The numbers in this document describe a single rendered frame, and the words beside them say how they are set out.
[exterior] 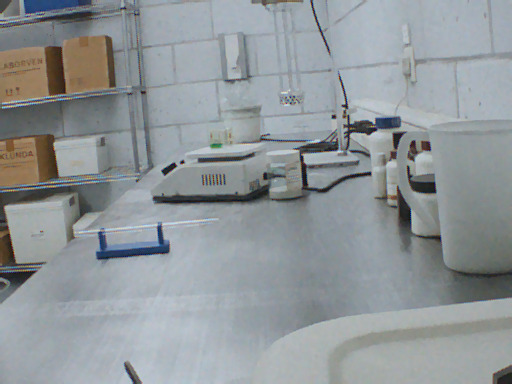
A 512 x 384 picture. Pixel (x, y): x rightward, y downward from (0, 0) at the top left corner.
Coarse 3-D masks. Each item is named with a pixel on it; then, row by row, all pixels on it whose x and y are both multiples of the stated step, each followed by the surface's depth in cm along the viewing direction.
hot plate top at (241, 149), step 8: (240, 144) 128; (248, 144) 128; (256, 144) 126; (264, 144) 127; (192, 152) 123; (200, 152) 121; (208, 152) 120; (216, 152) 119; (224, 152) 118; (232, 152) 118; (240, 152) 117; (248, 152) 119
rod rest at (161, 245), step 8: (160, 232) 87; (104, 240) 87; (160, 240) 87; (168, 240) 89; (104, 248) 87; (112, 248) 87; (120, 248) 87; (128, 248) 86; (136, 248) 86; (144, 248) 87; (152, 248) 87; (160, 248) 87; (168, 248) 87; (104, 256) 86; (112, 256) 86; (120, 256) 87
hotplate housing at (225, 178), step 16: (208, 160) 122; (224, 160) 121; (240, 160) 119; (256, 160) 122; (176, 176) 122; (192, 176) 121; (208, 176) 120; (224, 176) 119; (240, 176) 118; (256, 176) 122; (160, 192) 124; (176, 192) 123; (192, 192) 122; (208, 192) 120; (224, 192) 119; (240, 192) 118; (256, 192) 122
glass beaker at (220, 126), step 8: (208, 112) 122; (216, 112) 121; (224, 112) 121; (232, 112) 123; (208, 120) 122; (216, 120) 121; (224, 120) 122; (232, 120) 123; (208, 128) 123; (216, 128) 122; (224, 128) 122; (232, 128) 123; (208, 136) 123; (216, 136) 122; (224, 136) 122; (232, 136) 123; (208, 144) 124; (216, 144) 122; (224, 144) 122; (232, 144) 123
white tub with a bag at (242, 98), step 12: (240, 84) 221; (228, 96) 222; (240, 96) 220; (252, 96) 221; (240, 108) 219; (252, 108) 220; (240, 120) 221; (252, 120) 222; (240, 132) 222; (252, 132) 223
